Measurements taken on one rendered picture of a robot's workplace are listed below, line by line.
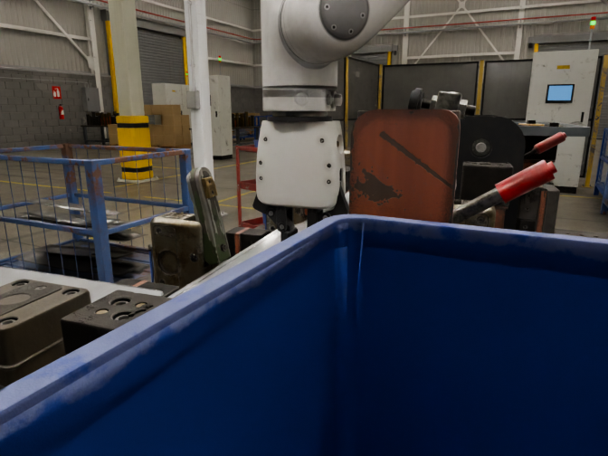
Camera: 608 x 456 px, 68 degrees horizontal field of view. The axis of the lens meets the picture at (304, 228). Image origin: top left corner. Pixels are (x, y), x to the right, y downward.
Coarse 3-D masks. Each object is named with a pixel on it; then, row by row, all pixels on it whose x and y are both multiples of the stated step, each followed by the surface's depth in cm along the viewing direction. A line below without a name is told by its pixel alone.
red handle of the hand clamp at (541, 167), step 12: (528, 168) 45; (540, 168) 44; (552, 168) 44; (504, 180) 46; (516, 180) 45; (528, 180) 44; (540, 180) 44; (492, 192) 46; (504, 192) 45; (516, 192) 45; (468, 204) 47; (480, 204) 47; (492, 204) 46; (456, 216) 48; (468, 216) 47
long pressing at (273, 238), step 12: (348, 192) 114; (348, 204) 97; (300, 228) 78; (264, 240) 71; (276, 240) 71; (240, 252) 66; (252, 252) 65; (228, 264) 60; (204, 276) 56; (192, 288) 52
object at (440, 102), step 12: (420, 96) 46; (432, 96) 46; (444, 96) 44; (456, 96) 44; (408, 108) 47; (420, 108) 46; (432, 108) 46; (444, 108) 45; (456, 108) 44; (468, 108) 45
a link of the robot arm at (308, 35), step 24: (288, 0) 42; (312, 0) 38; (336, 0) 38; (360, 0) 39; (384, 0) 40; (408, 0) 42; (288, 24) 42; (312, 24) 39; (336, 24) 39; (360, 24) 40; (384, 24) 42; (312, 48) 41; (336, 48) 40
